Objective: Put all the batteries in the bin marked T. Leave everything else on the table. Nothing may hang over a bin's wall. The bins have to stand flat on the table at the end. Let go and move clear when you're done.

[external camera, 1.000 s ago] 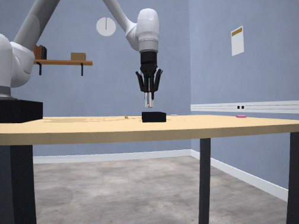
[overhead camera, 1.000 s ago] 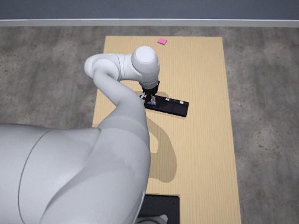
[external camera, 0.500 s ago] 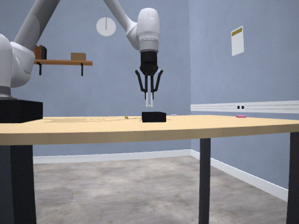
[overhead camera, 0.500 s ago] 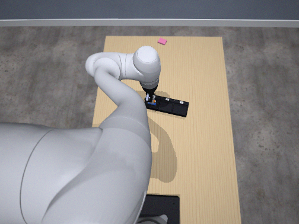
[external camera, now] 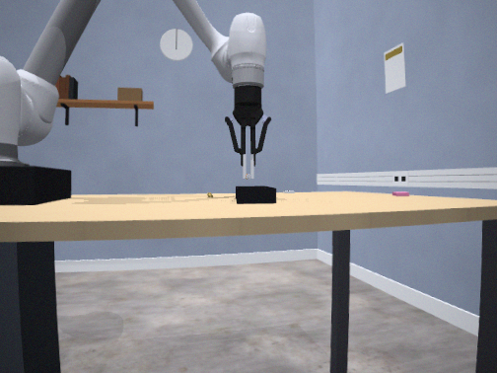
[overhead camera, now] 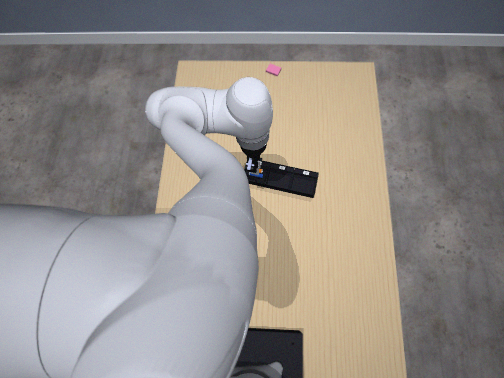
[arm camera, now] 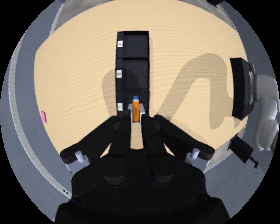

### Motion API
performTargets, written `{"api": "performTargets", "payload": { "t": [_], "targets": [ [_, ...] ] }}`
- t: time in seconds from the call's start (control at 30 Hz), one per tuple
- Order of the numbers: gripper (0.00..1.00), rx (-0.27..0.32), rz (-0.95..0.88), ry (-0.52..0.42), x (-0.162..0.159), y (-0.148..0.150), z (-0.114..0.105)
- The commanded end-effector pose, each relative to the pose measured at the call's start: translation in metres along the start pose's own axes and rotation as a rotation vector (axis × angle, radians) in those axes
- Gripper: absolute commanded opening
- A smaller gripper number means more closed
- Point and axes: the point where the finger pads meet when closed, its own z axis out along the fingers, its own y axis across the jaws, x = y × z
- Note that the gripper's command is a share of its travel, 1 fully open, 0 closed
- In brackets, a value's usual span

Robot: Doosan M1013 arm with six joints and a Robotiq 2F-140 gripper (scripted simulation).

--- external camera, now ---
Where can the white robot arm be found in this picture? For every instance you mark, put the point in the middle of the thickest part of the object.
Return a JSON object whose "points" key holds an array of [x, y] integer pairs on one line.
{"points": [[32, 110]]}

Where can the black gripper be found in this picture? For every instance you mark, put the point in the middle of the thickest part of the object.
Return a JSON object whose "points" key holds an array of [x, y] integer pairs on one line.
{"points": [[248, 112]]}

